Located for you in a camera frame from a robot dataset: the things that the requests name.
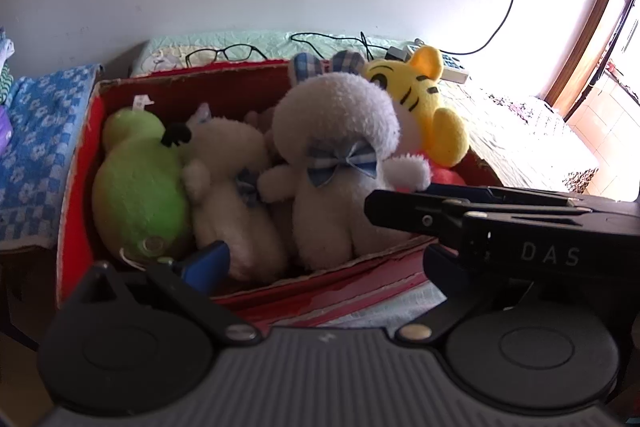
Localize yellow tiger plush toy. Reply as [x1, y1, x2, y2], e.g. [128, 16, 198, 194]
[362, 47, 471, 186]

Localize blue floral towel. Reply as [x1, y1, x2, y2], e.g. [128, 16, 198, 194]
[0, 64, 103, 253]

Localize thin black cable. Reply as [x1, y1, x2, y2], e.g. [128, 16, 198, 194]
[290, 32, 416, 62]

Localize green striped garment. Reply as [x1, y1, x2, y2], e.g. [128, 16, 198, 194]
[0, 61, 15, 106]

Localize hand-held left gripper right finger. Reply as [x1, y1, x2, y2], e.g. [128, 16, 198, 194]
[395, 244, 533, 343]

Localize wooden door frame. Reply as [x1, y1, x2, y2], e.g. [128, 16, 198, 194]
[542, 0, 640, 122]

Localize brown floral cloth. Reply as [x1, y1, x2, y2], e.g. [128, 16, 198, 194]
[480, 92, 601, 195]

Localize white power strip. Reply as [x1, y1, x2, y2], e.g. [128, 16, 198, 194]
[400, 44, 471, 84]

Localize white bunny plush toy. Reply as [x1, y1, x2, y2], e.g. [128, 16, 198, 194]
[257, 51, 433, 272]
[181, 102, 288, 283]

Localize black eyeglasses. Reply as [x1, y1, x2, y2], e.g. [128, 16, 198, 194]
[185, 44, 268, 68]

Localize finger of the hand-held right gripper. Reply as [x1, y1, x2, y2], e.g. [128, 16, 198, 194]
[425, 183, 576, 206]
[364, 189, 576, 252]

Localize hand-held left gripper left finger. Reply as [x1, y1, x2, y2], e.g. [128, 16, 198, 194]
[82, 241, 263, 348]

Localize green plush toy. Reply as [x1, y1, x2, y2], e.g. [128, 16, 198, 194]
[91, 107, 193, 265]

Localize red cardboard box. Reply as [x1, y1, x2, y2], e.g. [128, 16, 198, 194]
[56, 59, 506, 328]

